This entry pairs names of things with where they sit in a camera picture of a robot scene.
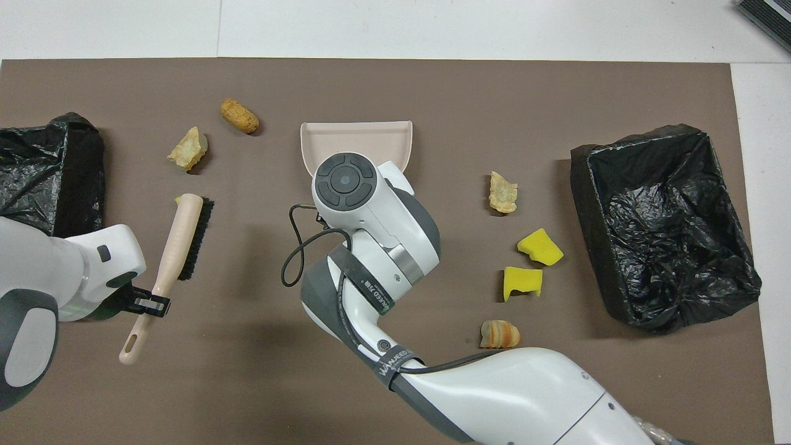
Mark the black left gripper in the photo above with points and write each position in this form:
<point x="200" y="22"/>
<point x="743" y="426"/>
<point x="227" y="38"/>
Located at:
<point x="123" y="300"/>

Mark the beige brush with black bristles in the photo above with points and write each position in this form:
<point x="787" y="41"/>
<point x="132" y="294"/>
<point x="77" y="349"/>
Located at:
<point x="176" y="247"/>

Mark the pale striped bread chunk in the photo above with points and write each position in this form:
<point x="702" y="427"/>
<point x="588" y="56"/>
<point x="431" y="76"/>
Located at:
<point x="187" y="149"/>

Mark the brown bread roll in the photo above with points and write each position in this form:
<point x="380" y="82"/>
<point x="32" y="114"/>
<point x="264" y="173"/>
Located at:
<point x="240" y="116"/>

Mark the beige plastic dustpan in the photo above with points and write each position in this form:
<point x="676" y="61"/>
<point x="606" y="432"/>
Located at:
<point x="355" y="139"/>

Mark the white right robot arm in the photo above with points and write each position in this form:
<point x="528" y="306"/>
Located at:
<point x="383" y="210"/>

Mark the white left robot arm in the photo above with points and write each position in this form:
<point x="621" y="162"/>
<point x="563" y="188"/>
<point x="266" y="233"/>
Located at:
<point x="43" y="266"/>

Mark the bin lined with black bag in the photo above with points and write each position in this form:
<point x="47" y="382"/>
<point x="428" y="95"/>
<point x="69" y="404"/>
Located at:
<point x="68" y="179"/>
<point x="667" y="228"/>

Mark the brown table mat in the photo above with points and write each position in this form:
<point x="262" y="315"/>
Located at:
<point x="247" y="383"/>

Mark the orange striped croissant piece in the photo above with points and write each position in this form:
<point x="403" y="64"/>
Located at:
<point x="499" y="334"/>

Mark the dark ribbed device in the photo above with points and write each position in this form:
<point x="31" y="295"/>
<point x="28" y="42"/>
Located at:
<point x="766" y="15"/>

